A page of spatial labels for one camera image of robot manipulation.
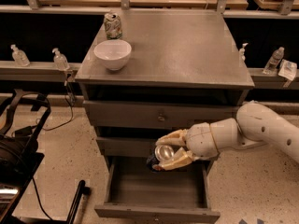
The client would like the blue pepsi can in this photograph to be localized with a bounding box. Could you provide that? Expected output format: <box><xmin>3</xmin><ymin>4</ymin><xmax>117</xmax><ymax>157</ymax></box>
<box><xmin>146</xmin><ymin>145</ymin><xmax>174</xmax><ymax>172</ymax></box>

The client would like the grey top drawer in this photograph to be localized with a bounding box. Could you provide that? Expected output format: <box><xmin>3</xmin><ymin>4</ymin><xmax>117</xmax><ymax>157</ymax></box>
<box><xmin>83</xmin><ymin>101</ymin><xmax>238</xmax><ymax>130</ymax></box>

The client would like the black bar lower left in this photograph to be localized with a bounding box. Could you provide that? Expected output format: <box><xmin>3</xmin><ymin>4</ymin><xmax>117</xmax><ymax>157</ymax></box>
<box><xmin>66</xmin><ymin>180</ymin><xmax>91</xmax><ymax>224</ymax></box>

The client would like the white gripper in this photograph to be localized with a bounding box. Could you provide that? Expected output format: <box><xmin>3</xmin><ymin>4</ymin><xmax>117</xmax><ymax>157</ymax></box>
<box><xmin>155</xmin><ymin>122</ymin><xmax>219</xmax><ymax>171</ymax></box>

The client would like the grey middle drawer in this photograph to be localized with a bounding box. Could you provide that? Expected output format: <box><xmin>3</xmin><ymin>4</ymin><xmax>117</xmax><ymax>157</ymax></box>
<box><xmin>95</xmin><ymin>136</ymin><xmax>224</xmax><ymax>161</ymax></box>

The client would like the black chair with straps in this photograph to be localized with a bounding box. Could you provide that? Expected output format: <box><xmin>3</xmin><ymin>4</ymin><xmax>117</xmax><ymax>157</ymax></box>
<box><xmin>0</xmin><ymin>89</ymin><xmax>51</xmax><ymax>224</ymax></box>

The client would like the clear water bottle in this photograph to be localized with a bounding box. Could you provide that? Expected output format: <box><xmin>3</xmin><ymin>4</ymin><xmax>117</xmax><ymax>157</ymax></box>
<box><xmin>263</xmin><ymin>47</ymin><xmax>284</xmax><ymax>74</ymax></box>

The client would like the white bowl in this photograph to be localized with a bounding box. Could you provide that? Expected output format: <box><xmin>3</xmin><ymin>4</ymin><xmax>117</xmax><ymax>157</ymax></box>
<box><xmin>93</xmin><ymin>39</ymin><xmax>132</xmax><ymax>71</ymax></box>

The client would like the green crushed soda can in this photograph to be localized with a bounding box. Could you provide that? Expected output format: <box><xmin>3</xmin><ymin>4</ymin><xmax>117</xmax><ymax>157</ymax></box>
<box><xmin>104</xmin><ymin>12</ymin><xmax>122</xmax><ymax>39</ymax></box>

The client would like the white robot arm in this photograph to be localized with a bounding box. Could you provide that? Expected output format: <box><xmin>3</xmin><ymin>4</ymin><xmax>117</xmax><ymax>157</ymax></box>
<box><xmin>150</xmin><ymin>101</ymin><xmax>299</xmax><ymax>171</ymax></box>

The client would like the clear sanitizer bottle far left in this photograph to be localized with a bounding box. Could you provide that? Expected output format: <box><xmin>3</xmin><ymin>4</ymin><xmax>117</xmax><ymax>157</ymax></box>
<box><xmin>10</xmin><ymin>44</ymin><xmax>30</xmax><ymax>66</ymax></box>

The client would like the clear sanitizer bottle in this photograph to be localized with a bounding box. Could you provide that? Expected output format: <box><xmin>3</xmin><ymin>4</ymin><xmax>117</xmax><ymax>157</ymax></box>
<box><xmin>52</xmin><ymin>48</ymin><xmax>69</xmax><ymax>71</ymax></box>
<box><xmin>10</xmin><ymin>44</ymin><xmax>30</xmax><ymax>66</ymax></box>

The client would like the black cable on floor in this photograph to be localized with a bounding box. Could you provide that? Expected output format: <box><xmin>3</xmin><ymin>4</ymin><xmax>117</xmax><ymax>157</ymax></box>
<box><xmin>36</xmin><ymin>77</ymin><xmax>78</xmax><ymax>133</ymax></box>

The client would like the white plastic packet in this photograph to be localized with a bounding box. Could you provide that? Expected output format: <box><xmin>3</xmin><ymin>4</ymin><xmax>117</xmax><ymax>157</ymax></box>
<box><xmin>278</xmin><ymin>59</ymin><xmax>297</xmax><ymax>81</ymax></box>

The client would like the grey open bottom drawer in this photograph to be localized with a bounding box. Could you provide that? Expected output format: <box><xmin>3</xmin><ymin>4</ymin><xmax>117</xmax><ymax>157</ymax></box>
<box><xmin>95</xmin><ymin>157</ymin><xmax>220</xmax><ymax>224</ymax></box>

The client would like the small pump bottle right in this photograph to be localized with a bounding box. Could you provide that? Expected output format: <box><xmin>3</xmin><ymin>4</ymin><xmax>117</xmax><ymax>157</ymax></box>
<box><xmin>239</xmin><ymin>43</ymin><xmax>249</xmax><ymax>61</ymax></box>

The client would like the grey drawer cabinet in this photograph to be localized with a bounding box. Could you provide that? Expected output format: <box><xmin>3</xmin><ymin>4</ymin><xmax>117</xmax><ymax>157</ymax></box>
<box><xmin>75</xmin><ymin>8</ymin><xmax>256</xmax><ymax>224</ymax></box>

